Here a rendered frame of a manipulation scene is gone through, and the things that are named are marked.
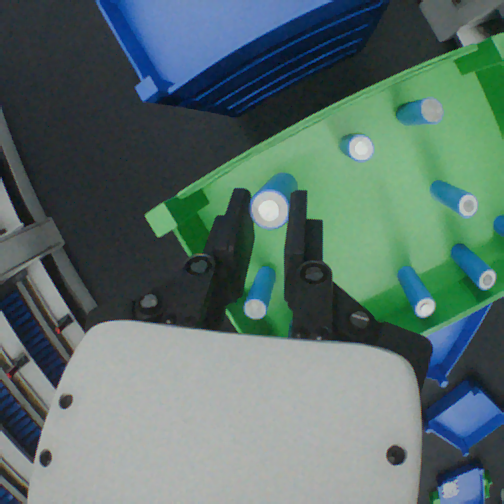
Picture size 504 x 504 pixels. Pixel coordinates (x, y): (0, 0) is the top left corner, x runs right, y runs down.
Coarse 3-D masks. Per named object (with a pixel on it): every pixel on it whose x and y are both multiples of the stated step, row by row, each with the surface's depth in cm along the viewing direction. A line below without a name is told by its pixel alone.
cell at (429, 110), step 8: (408, 104) 20; (416, 104) 18; (424, 104) 17; (432, 104) 17; (440, 104) 17; (400, 112) 22; (408, 112) 20; (416, 112) 18; (424, 112) 18; (432, 112) 17; (440, 112) 17; (400, 120) 23; (408, 120) 21; (416, 120) 19; (424, 120) 18; (432, 120) 18; (440, 120) 17
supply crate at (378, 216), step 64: (448, 64) 21; (320, 128) 25; (384, 128) 24; (448, 128) 23; (192, 192) 24; (320, 192) 27; (384, 192) 26; (256, 256) 30; (384, 256) 28; (448, 256) 27; (256, 320) 31; (384, 320) 29; (448, 320) 23
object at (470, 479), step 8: (472, 464) 86; (480, 464) 83; (448, 472) 91; (456, 472) 88; (464, 472) 85; (472, 472) 87; (480, 472) 80; (440, 480) 89; (464, 480) 87; (472, 480) 86; (480, 480) 84; (440, 488) 85; (464, 488) 87; (472, 488) 85; (480, 488) 84; (440, 496) 86; (456, 496) 87; (464, 496) 86; (472, 496) 84; (480, 496) 83
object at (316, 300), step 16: (304, 272) 11; (320, 272) 11; (304, 288) 10; (320, 288) 10; (304, 304) 10; (320, 304) 10; (304, 320) 9; (320, 320) 9; (304, 336) 9; (320, 336) 9
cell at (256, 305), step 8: (264, 272) 29; (272, 272) 29; (256, 280) 28; (264, 280) 27; (272, 280) 28; (256, 288) 26; (264, 288) 26; (272, 288) 28; (248, 296) 25; (256, 296) 25; (264, 296) 25; (248, 304) 25; (256, 304) 24; (264, 304) 24; (248, 312) 25; (256, 312) 25; (264, 312) 25
